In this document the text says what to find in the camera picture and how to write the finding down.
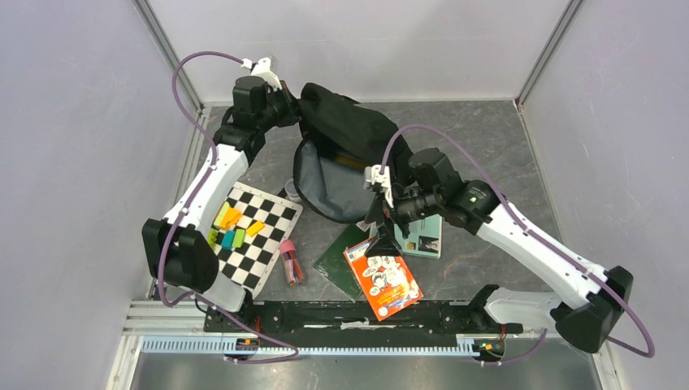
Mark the pink capped pencil tube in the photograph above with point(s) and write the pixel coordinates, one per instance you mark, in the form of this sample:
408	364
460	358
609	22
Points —
293	272

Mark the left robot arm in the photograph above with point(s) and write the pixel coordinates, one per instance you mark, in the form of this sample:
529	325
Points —
176	246

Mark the green toy block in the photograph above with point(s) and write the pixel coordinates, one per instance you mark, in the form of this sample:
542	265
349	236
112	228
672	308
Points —
238	238

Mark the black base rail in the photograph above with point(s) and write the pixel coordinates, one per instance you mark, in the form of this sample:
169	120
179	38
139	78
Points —
346	324

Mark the orange comic book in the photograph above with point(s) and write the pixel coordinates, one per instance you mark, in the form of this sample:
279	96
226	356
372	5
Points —
386	281

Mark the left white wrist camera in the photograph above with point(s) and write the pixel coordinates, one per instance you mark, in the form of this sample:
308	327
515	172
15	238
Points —
263	69

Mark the yellow toy block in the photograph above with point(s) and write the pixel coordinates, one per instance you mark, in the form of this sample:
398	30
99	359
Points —
254	228

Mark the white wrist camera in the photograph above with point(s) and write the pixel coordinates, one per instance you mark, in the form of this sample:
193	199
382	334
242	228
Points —
377	178
263	69

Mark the clear jar of paperclips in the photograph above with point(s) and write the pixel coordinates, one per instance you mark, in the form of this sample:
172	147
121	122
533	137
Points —
291	191

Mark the black student backpack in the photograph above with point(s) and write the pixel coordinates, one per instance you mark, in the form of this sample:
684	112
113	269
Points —
333	123

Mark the yellow hardcover book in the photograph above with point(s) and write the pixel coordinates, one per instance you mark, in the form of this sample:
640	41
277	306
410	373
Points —
349	162

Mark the orange toy block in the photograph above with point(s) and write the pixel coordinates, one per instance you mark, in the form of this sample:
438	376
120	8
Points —
230	219

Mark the green notebook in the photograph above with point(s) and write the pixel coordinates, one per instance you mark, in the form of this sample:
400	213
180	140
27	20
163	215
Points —
333	265

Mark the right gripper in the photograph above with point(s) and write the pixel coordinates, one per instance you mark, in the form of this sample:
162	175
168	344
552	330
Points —
384	243

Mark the checkered chess board mat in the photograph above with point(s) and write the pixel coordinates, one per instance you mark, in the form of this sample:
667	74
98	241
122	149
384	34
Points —
250	266

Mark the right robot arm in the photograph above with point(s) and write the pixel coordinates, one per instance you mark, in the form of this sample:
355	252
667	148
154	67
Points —
587	300

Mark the teal book with barcode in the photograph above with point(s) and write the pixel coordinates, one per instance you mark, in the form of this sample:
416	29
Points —
424	238

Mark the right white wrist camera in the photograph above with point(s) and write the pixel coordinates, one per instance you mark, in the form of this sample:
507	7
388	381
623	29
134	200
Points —
377	178

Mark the teal toy block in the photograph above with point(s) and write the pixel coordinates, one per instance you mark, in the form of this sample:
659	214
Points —
227	241

